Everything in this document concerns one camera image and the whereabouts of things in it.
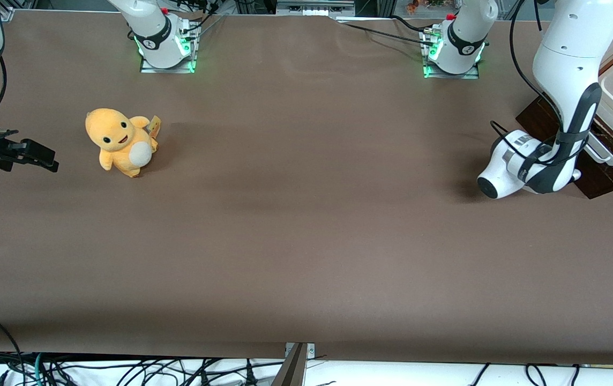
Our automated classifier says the long black cable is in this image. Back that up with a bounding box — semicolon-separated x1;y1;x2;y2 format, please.
337;20;431;44

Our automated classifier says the dark wooden base board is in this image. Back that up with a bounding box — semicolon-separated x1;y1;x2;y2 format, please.
515;96;613;200

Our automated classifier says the small silver metal bracket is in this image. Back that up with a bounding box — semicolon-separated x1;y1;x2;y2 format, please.
284;342;316;359

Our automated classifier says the aluminium frame rail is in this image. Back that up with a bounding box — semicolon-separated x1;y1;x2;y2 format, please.
276;0;356;18

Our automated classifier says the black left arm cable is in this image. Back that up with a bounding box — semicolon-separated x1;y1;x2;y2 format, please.
491;0;589;167

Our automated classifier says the brown table cloth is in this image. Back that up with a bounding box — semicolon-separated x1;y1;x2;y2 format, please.
0;10;613;366

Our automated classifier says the short black cable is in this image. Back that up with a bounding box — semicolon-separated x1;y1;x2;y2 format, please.
390;14;426;32

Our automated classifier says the grey metal mount post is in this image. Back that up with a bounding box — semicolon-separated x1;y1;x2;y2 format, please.
270;343;309;386

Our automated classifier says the yellow plush toy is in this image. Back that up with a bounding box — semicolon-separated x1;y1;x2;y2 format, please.
85;108;162;179

